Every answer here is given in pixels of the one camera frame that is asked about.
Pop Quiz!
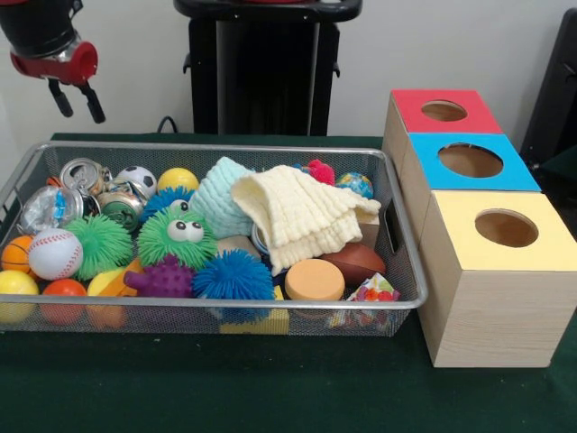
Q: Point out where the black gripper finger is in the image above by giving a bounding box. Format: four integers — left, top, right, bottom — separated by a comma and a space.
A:
47, 79, 75, 118
78, 83, 106, 124

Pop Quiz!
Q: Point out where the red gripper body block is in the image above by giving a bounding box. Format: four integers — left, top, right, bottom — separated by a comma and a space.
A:
11, 41, 98, 87

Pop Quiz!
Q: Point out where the clear plastic bottle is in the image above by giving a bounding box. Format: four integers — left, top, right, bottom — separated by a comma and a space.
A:
18, 185, 84, 235

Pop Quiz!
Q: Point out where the clear mesh bin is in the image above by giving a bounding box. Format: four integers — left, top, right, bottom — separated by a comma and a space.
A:
0, 141, 429, 339

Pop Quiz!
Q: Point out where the wooden box with three holes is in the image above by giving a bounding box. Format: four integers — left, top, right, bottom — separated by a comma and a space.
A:
382, 88, 577, 369

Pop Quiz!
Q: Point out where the yellow ball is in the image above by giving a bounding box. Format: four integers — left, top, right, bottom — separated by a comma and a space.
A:
158, 168, 200, 193

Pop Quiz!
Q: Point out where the green spiky ball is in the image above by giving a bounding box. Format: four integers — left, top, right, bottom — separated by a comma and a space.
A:
63, 215, 134, 282

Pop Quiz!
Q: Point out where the white baseball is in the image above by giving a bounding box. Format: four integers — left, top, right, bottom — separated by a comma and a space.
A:
27, 228, 84, 281

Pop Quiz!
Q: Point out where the mint green knitted cloth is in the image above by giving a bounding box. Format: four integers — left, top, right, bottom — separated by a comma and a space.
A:
189, 157, 260, 241

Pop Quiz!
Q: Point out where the green fuzzy ball with eyes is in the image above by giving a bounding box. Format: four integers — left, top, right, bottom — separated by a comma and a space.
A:
136, 204, 219, 270

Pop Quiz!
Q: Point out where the purple spiky ball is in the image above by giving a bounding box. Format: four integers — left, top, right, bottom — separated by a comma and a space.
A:
124, 253, 195, 299

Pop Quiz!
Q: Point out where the blue spiky ball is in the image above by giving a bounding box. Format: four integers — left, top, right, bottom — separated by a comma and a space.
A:
192, 249, 275, 308

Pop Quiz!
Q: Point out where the pale yellow knitted cloth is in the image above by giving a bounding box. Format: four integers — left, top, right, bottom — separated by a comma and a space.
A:
232, 165, 381, 275

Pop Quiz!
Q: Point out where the orange round disc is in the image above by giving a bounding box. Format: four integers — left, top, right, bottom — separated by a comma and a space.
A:
285, 259, 346, 304

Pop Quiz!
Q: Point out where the dark green table cloth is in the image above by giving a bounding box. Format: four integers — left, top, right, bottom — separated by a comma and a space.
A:
0, 134, 577, 433

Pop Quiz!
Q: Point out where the small brown football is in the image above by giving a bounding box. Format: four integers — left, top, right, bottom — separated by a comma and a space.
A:
321, 243, 388, 288

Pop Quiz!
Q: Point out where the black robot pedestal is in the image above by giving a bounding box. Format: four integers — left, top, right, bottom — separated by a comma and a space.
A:
174, 0, 362, 136

